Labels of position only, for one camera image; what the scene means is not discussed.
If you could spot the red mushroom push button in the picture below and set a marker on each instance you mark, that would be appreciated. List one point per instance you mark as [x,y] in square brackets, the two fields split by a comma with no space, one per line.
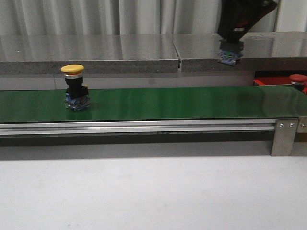
[231,46]
[298,80]

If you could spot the grey stone shelf slab right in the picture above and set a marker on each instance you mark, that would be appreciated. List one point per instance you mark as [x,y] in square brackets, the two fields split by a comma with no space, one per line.
[263,51]

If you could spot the grey stone shelf slab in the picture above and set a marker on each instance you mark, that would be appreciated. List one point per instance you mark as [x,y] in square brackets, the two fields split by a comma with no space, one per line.
[263,51]
[107,54]

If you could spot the red plastic tray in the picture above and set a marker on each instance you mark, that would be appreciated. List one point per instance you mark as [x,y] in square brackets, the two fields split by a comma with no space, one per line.
[263,78]

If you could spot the green conveyor belt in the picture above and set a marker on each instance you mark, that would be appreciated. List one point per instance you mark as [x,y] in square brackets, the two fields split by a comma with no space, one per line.
[156,104]

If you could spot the grey stone shelf slab left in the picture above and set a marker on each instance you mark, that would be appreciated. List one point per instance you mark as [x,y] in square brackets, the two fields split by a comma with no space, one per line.
[107,54]

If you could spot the grey curtain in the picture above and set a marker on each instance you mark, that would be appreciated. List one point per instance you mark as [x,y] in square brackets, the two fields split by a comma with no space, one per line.
[108,17]

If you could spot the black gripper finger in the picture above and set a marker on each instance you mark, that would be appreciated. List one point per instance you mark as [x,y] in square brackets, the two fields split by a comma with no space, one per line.
[230,12]
[250,12]

